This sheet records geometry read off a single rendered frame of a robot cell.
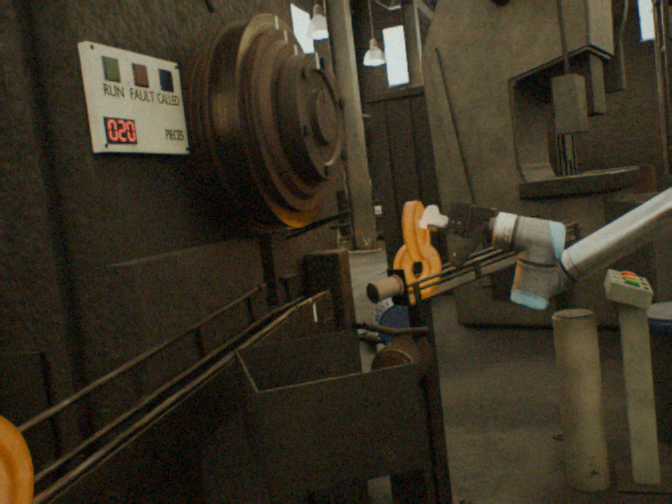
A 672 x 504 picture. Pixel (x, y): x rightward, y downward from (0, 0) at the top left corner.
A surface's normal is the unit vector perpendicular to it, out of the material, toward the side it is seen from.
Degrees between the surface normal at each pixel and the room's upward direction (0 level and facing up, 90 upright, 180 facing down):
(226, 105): 84
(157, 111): 90
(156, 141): 90
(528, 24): 90
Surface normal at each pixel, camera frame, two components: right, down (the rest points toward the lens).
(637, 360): -0.35, 0.12
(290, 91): -0.37, -0.17
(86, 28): 0.93, -0.08
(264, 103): 0.09, -0.04
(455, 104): -0.56, 0.14
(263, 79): 0.09, -0.34
